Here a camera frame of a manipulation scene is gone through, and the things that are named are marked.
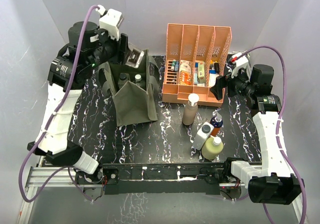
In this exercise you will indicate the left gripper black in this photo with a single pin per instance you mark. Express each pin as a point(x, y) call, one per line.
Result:
point(119, 56)

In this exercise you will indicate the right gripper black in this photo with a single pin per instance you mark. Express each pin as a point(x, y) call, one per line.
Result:
point(221, 82)

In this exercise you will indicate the clear square bottle black label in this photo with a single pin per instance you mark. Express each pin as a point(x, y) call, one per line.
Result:
point(133, 56)

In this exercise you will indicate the clear square bottle yellow liquid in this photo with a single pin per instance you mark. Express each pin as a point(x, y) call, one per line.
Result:
point(123, 79)

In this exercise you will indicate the small clear bottle white cap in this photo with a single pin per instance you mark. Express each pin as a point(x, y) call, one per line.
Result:
point(139, 81)

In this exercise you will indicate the olive green canvas bag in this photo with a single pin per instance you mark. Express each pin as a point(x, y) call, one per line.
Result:
point(133, 105)

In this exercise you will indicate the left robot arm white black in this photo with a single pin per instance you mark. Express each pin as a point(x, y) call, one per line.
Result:
point(89, 45)

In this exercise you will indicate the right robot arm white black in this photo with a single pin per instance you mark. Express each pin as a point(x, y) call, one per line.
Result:
point(275, 182)

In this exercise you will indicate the green white small box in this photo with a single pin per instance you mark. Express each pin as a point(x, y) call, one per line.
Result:
point(200, 74)

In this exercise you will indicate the red white snack packet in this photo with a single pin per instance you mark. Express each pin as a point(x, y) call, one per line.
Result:
point(185, 73)

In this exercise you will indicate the orange plastic file organizer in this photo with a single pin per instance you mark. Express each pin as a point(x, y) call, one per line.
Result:
point(195, 56)

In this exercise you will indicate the dark blue orange pump bottle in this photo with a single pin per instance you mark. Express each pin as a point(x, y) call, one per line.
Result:
point(217, 122)

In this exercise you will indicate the brown pump bottle white top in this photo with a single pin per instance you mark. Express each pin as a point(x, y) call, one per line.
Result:
point(191, 109)

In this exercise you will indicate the small blue tubes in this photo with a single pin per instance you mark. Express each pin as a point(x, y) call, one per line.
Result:
point(175, 66)

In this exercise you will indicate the white bottle grey cap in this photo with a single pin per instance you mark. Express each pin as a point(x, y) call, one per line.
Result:
point(202, 135)

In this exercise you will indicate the pale yellow bottle white cap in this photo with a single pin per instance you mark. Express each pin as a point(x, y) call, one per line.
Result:
point(212, 147)

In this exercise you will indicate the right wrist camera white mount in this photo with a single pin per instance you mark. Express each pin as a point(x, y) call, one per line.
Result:
point(238, 63)

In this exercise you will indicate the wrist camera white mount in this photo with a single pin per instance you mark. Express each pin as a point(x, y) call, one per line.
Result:
point(238, 63)
point(110, 20)

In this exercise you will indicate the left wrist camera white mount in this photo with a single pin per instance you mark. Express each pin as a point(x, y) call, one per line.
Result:
point(110, 20)

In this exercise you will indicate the black front rail frame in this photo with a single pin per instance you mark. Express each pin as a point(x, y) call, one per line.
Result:
point(172, 178)

